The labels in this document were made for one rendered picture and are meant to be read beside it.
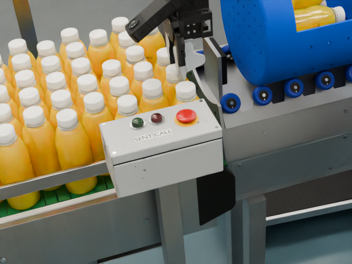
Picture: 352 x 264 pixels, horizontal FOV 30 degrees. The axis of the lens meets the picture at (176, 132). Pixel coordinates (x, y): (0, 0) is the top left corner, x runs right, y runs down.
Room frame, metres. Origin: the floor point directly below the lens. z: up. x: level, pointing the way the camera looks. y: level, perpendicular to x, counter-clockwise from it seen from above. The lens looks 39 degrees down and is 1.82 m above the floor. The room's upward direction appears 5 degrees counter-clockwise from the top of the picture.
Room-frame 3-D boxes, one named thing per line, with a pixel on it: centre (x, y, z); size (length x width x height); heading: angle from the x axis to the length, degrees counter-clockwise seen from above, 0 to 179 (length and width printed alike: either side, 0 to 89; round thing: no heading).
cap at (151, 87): (1.07, 0.04, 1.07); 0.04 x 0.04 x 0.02
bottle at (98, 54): (1.29, 0.15, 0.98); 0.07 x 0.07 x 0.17
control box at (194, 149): (0.91, 0.03, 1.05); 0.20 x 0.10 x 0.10; 104
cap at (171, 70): (1.12, -0.01, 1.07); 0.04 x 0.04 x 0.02
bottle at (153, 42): (1.32, 0.04, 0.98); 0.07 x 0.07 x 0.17
